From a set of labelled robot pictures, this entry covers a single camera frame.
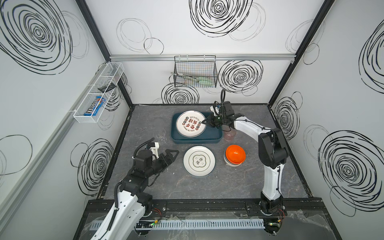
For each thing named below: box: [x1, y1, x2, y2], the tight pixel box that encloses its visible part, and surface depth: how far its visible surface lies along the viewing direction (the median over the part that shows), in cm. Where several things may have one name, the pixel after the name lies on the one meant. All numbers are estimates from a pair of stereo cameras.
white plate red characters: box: [175, 110, 207, 138], surface depth 95 cm
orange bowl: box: [225, 144, 246, 165], surface depth 85 cm
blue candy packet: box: [83, 96, 106, 116], surface depth 72 cm
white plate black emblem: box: [183, 145, 216, 177], surface depth 90 cm
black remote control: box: [97, 82, 117, 93], surface depth 81 cm
